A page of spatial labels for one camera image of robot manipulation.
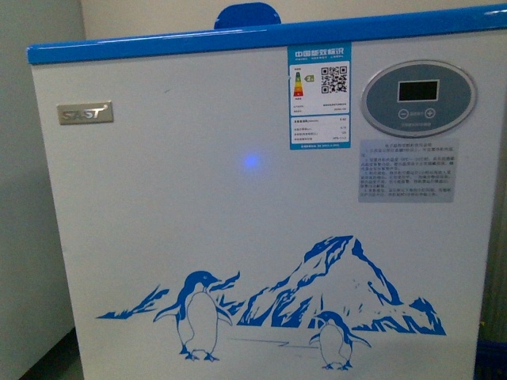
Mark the white blue chest freezer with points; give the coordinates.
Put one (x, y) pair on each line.
(198, 245)

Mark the blue energy efficiency label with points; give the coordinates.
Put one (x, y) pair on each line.
(319, 93)

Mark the grey instruction sticker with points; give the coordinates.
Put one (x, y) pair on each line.
(399, 171)

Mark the silver brand logo plate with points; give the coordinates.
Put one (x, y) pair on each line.
(85, 113)

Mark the oval grey control panel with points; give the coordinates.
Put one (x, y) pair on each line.
(418, 99)

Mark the blue freezer lid handle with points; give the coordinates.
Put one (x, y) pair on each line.
(248, 14)

